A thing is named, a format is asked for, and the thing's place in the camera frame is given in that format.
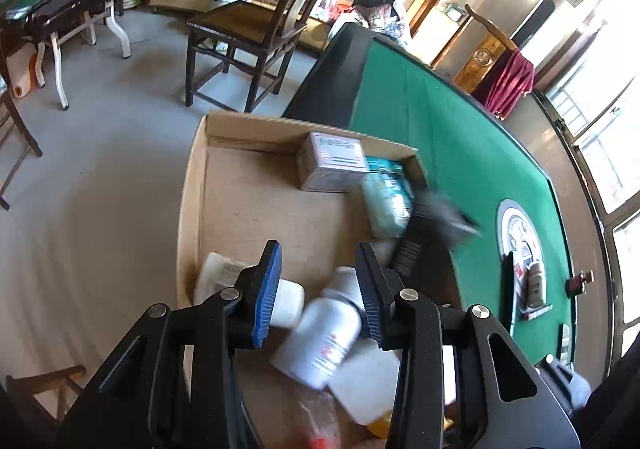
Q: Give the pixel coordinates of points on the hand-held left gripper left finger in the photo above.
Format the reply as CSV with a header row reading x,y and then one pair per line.
x,y
265,299

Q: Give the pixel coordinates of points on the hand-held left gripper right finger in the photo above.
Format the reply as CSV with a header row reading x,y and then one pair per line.
x,y
372,299

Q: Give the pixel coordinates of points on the white squeeze bottle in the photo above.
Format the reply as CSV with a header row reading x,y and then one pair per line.
x,y
215,274

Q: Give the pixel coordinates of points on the white pill bottle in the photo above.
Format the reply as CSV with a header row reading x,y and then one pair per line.
x,y
325,334

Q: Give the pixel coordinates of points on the cardboard box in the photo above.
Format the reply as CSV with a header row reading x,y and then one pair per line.
x,y
260,209

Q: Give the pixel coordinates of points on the black tube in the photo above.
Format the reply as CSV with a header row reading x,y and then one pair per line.
x,y
430,224

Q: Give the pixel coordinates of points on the clear packet with red item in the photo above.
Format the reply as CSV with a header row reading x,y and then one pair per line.
x,y
320,424

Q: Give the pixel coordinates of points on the small grey box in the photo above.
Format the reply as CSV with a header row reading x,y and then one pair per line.
x,y
566,344

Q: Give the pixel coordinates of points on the small dark red item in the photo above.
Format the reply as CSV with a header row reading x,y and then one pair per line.
x,y
580,281

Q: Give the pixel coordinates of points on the white green packet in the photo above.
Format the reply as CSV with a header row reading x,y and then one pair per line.
x,y
387,194

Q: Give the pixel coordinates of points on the small bottle on table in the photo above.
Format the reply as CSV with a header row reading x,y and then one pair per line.
x,y
535,284

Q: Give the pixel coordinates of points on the black pen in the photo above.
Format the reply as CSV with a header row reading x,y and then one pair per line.
x,y
510,289

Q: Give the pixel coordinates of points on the yellow packet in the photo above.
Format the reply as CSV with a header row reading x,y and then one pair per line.
x,y
380,426

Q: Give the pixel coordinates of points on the small white carton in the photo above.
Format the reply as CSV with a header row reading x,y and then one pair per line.
x,y
330,161

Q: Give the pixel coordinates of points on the round table centre panel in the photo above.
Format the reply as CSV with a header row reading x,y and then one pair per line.
x,y
510,229

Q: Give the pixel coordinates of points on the green felt mahjong table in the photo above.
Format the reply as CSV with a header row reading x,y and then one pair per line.
x,y
450,129

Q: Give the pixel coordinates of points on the wooden stool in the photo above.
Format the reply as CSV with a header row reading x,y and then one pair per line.
x,y
40,386

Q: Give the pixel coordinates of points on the dark red cloth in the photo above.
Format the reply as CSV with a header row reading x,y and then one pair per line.
x,y
505,84

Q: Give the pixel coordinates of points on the wooden lectern with red cloth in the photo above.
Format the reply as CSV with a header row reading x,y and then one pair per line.
x,y
482,59

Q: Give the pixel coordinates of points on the dark wooden chair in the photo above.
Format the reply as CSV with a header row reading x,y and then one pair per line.
x,y
250,29

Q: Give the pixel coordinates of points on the pile of clothes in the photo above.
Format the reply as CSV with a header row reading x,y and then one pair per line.
x,y
382,14

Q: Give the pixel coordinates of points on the white plastic bag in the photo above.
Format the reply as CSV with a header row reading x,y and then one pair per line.
x,y
324,1

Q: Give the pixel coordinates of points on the orange white plastic jug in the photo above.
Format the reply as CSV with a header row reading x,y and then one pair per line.
x,y
27,76

